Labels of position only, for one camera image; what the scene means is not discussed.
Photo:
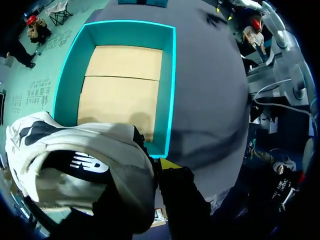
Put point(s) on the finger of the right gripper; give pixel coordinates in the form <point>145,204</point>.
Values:
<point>229,14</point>
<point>217,8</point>

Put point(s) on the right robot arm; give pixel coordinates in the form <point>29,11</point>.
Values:
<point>287,72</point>

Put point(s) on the person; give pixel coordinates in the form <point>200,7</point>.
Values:
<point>255,37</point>
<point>37,30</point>
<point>282,185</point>

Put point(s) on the white beige sneaker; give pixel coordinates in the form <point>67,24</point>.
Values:
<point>100,132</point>

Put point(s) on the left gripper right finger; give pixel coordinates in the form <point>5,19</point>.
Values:
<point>182,200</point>

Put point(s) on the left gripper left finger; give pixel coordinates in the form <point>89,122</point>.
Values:
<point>107,222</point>

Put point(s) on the person's legs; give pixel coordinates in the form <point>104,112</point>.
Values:
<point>23,55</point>

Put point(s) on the blue and black insole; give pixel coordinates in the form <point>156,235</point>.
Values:
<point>87,162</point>

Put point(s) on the teal shoebox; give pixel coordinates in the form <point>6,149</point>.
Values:
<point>157,2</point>
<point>112,32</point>

